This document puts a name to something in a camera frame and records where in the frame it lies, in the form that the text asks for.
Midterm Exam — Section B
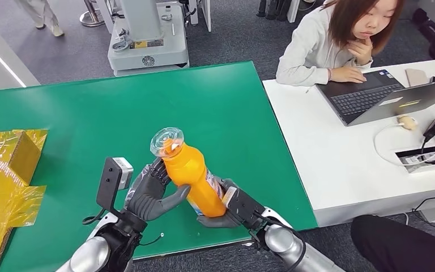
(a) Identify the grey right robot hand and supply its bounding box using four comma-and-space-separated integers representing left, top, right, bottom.
197, 177, 241, 229

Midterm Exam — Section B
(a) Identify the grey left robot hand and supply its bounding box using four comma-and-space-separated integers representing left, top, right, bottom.
124, 158, 192, 222

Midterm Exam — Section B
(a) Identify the orange plastic bottle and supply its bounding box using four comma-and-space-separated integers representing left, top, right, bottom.
150, 127, 228, 219

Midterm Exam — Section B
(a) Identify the cardboard box with yellow film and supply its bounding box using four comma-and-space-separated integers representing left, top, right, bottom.
0, 129, 49, 272

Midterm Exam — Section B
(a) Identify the person's leg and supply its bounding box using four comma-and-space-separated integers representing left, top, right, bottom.
351, 214, 435, 272

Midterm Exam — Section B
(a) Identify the chrome stand base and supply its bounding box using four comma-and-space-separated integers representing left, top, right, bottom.
79, 0, 106, 28

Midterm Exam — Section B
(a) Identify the grey laptop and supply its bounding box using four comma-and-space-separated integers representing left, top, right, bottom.
316, 69, 435, 127

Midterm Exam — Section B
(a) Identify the beige mouse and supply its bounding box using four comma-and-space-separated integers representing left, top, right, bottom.
397, 115, 418, 131

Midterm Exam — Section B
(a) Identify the desk socket tray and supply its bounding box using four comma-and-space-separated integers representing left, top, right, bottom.
395, 143, 435, 173

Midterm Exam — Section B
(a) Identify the beige notebook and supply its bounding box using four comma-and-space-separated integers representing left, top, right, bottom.
405, 69, 429, 87

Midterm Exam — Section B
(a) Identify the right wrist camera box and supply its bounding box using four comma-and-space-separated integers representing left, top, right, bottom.
221, 186, 267, 230

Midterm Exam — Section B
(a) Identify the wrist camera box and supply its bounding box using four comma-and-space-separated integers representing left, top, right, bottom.
221, 186, 267, 230
96, 156, 134, 213

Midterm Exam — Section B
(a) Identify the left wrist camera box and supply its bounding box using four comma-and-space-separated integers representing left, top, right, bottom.
96, 156, 134, 213

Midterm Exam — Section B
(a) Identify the white cable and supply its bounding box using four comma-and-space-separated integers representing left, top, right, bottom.
373, 122, 435, 167

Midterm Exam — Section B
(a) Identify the black cable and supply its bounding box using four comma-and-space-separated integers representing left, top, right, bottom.
412, 191, 435, 231

